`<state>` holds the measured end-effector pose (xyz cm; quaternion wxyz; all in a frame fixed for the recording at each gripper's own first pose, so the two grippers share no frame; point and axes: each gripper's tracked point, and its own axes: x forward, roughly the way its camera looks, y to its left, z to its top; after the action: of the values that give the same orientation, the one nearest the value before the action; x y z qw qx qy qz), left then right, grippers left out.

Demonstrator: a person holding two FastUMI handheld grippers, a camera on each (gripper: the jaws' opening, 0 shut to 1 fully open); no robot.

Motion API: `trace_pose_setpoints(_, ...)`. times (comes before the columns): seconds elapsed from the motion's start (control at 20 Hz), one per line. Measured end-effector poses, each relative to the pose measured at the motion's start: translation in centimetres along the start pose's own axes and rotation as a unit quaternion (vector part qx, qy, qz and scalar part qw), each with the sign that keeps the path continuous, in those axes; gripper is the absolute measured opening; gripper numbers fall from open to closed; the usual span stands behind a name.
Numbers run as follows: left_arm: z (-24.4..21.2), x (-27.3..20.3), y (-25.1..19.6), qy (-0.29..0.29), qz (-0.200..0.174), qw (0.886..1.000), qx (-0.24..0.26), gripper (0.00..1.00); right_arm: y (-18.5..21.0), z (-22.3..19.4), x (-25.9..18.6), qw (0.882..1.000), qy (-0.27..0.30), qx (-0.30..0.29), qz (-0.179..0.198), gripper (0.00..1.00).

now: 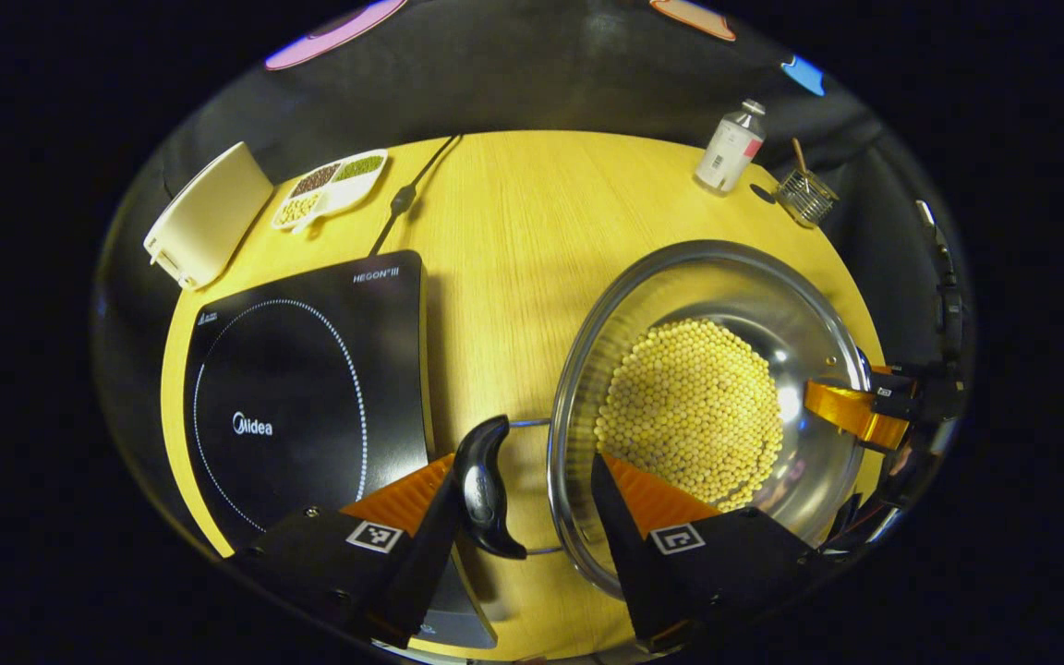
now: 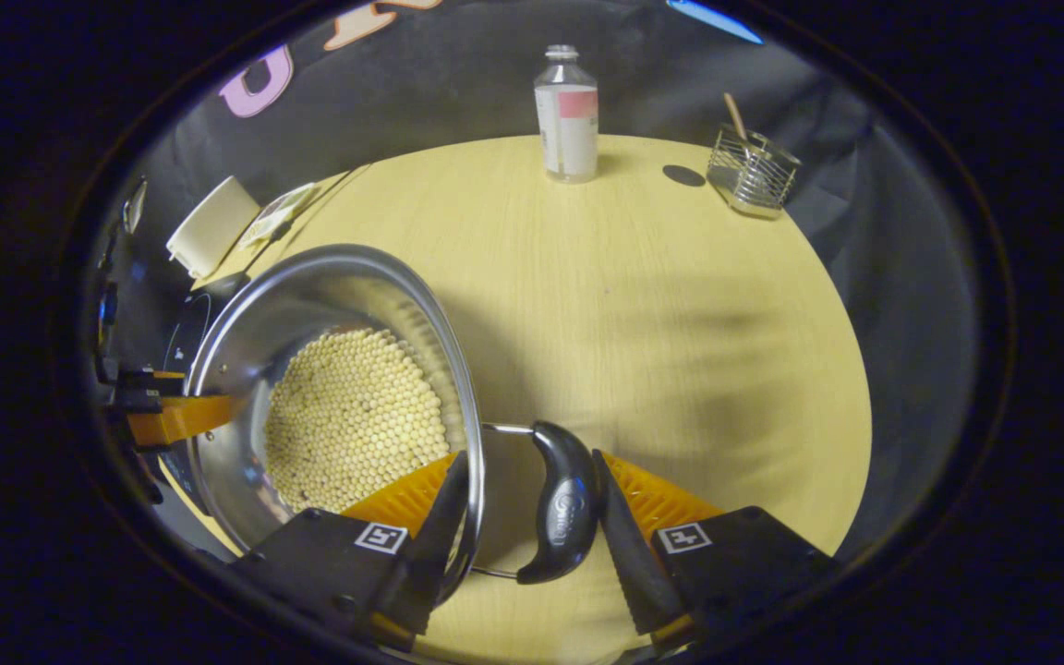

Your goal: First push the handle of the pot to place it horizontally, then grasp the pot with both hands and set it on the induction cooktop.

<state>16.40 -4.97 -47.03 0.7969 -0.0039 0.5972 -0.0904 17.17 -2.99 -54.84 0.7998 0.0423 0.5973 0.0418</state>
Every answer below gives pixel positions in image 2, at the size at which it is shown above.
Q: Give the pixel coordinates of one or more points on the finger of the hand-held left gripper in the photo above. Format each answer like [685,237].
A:
[181,417]
[139,383]

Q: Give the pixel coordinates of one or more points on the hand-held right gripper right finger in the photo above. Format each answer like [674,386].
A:
[629,554]

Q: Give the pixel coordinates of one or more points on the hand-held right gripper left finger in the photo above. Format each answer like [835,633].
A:
[430,545]

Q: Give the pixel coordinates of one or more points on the black induction cooktop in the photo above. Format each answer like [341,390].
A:
[186,332]

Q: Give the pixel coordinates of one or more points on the pile of yellow soybeans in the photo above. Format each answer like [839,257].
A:
[356,416]

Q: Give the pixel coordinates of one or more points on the white box-shaped appliance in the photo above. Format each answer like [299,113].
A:
[213,226]

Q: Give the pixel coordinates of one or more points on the white divided tray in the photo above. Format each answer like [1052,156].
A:
[278,212]

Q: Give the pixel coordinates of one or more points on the small black disc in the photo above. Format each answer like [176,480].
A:
[683,175]

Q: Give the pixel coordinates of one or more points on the clear bottle with red label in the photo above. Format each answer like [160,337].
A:
[569,129]

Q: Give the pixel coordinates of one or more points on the wooden stick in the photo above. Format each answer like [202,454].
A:
[735,115]

